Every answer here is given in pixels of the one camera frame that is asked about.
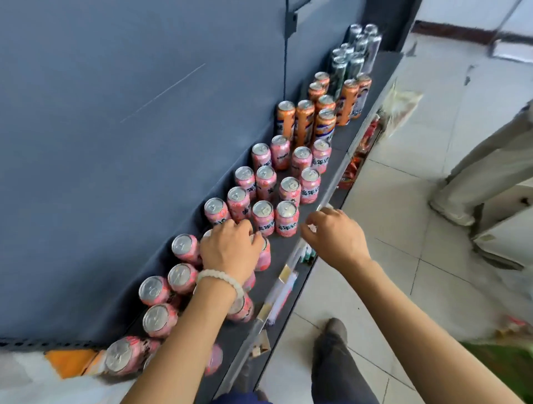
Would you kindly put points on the grey shoe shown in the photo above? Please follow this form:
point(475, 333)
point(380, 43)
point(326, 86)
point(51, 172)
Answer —
point(335, 329)
point(245, 376)

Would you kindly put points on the clear plastic bag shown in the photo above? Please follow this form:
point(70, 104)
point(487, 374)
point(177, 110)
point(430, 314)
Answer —
point(399, 106)

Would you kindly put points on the group of orange cans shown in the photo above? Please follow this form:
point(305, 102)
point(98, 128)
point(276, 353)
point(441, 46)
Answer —
point(304, 120)

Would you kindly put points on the person's right forearm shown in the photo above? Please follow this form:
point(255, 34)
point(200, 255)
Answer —
point(416, 341)

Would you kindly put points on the orange striped soda can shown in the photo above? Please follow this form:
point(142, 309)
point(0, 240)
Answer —
point(325, 102)
point(363, 93)
point(325, 125)
point(349, 100)

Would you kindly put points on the navy blue shirt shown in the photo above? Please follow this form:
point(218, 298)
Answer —
point(241, 398)

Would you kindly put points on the colourful snack packet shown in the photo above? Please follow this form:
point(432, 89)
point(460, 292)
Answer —
point(514, 326)

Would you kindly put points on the grey metal shelf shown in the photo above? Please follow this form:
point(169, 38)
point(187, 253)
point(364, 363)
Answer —
point(125, 166)

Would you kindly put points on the person's right hand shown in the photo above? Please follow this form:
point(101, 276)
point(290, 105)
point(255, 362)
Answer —
point(337, 237)

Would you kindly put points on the green cardboard box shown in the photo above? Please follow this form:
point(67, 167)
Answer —
point(499, 366)

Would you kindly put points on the dark grey shelf unit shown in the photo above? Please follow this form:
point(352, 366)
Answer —
point(395, 21)

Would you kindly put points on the pile of pink soda cans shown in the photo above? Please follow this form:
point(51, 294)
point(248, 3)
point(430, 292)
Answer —
point(302, 160)

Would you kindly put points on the orange packet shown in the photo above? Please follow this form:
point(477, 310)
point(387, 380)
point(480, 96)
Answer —
point(71, 362)

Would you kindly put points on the row of red snack packets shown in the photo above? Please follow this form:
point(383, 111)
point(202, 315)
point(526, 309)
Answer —
point(362, 154)

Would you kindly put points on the person's left hand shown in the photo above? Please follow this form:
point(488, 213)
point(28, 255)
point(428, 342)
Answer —
point(231, 249)

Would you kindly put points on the pink printed soda can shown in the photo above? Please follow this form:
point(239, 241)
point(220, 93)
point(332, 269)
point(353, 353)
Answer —
point(207, 233)
point(261, 154)
point(185, 249)
point(263, 254)
point(245, 179)
point(265, 181)
point(238, 202)
point(286, 216)
point(125, 353)
point(160, 320)
point(263, 216)
point(250, 282)
point(240, 310)
point(280, 150)
point(215, 212)

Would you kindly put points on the person's left forearm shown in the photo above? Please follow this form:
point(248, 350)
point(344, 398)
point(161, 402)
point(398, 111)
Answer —
point(183, 353)

